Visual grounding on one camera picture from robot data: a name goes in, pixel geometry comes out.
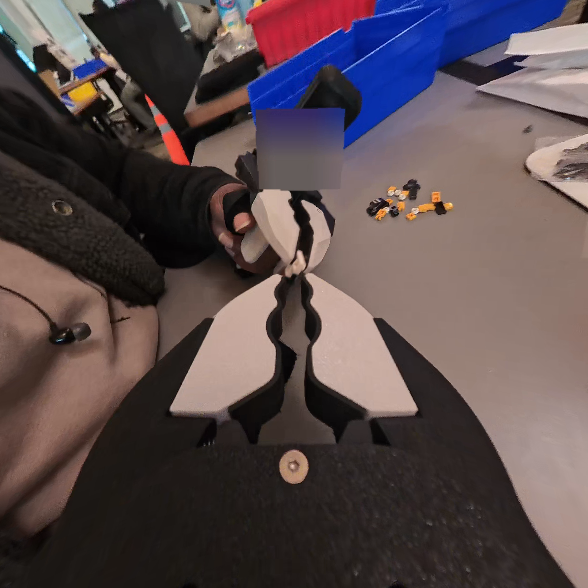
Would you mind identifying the orange traffic cone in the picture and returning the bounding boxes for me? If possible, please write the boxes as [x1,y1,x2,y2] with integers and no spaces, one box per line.
[145,94,190,166]

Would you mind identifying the dark cloth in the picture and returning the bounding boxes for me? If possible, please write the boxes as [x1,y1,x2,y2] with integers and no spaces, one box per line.
[80,0,205,134]

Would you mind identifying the beige sweatshirt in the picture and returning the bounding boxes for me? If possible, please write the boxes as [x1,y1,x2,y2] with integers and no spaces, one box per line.
[0,239,159,540]

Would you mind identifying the black fleece jacket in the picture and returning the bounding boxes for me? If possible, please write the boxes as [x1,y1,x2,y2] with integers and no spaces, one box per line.
[0,87,166,306]

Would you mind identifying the person's left hand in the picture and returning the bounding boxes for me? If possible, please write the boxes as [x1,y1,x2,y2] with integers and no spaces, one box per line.
[209,184,282,277]

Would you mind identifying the black wired earbud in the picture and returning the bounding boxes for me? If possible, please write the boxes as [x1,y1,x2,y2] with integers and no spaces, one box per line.
[0,285,92,345]

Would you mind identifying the pile of mixed small lego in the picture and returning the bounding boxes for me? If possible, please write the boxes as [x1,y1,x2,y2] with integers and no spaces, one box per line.
[366,178,454,222]

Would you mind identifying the black bag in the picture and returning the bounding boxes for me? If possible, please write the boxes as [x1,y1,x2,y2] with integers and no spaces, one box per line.
[195,51,265,104]

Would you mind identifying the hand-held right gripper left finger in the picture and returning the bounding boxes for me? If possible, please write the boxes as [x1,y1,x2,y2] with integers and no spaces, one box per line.
[169,273,299,445]

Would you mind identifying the red plastic bin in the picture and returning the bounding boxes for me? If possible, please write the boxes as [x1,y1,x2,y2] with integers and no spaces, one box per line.
[246,0,377,69]

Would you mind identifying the bag of dark lego parts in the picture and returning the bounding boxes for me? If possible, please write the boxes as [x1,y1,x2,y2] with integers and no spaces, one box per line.
[551,142,588,182]

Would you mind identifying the white wipes canister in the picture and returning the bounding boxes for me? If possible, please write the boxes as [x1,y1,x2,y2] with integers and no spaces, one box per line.
[215,0,258,28]

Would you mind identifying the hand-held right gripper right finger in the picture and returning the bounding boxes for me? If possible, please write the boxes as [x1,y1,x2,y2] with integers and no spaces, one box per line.
[300,273,420,445]

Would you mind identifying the blue plastic bin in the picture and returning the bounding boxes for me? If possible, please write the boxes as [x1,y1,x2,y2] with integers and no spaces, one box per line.
[247,7,444,149]
[434,0,570,70]

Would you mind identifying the white paper bags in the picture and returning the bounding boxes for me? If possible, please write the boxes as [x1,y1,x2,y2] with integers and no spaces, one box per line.
[477,23,588,119]

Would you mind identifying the white tray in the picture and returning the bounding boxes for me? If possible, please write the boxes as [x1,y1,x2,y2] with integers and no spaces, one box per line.
[525,134,588,209]

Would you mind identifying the person's left forearm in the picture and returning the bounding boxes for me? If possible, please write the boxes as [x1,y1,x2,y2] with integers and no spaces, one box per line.
[115,149,237,269]

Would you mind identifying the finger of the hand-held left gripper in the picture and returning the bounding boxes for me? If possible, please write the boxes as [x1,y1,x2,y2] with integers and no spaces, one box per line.
[239,190,302,276]
[299,200,336,274]

